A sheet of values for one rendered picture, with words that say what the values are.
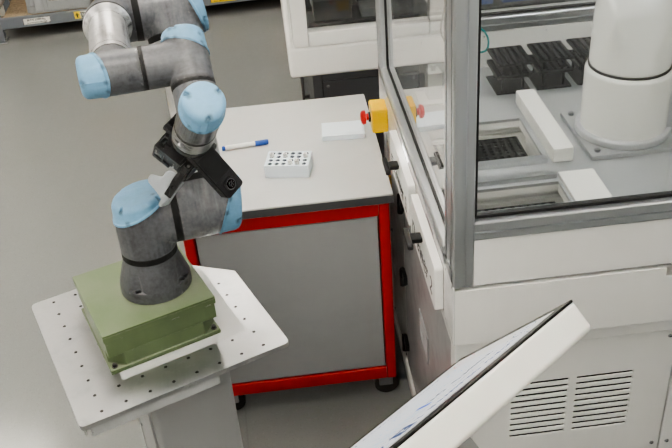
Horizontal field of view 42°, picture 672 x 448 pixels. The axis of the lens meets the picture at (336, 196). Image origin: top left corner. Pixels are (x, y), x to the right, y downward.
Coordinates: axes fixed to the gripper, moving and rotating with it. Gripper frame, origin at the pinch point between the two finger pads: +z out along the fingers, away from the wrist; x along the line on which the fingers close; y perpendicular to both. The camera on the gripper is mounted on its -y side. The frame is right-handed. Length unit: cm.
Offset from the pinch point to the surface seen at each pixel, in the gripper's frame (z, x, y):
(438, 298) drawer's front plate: -1, -14, -54
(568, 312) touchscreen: -58, 0, -59
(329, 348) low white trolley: 86, -18, -53
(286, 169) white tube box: 55, -40, -11
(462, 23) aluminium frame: -53, -31, -22
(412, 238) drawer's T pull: 3.9, -23.4, -43.3
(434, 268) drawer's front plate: -6, -16, -49
